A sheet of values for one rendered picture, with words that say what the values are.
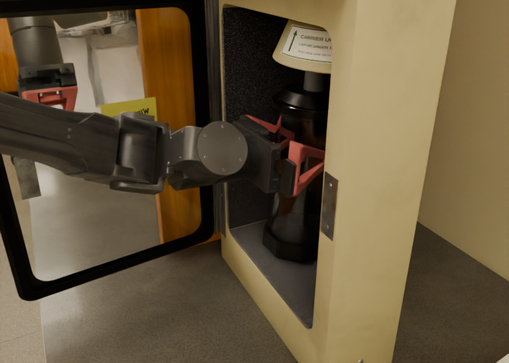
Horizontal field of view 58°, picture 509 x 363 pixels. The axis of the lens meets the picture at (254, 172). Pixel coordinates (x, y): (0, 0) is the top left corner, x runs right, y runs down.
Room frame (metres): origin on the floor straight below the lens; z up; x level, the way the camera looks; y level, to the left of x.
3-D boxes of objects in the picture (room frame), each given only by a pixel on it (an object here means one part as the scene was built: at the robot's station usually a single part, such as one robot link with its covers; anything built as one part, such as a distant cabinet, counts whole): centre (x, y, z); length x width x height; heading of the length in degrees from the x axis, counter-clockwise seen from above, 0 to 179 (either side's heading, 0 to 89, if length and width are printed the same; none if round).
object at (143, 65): (0.58, 0.20, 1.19); 0.30 x 0.01 x 0.40; 123
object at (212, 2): (0.66, 0.06, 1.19); 0.03 x 0.02 x 0.39; 26
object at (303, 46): (0.56, -0.11, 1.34); 0.18 x 0.18 x 0.05
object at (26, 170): (0.51, 0.28, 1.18); 0.02 x 0.02 x 0.06; 33
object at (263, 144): (0.54, 0.02, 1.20); 0.10 x 0.07 x 0.07; 30
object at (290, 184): (0.54, -0.06, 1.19); 0.09 x 0.07 x 0.07; 120
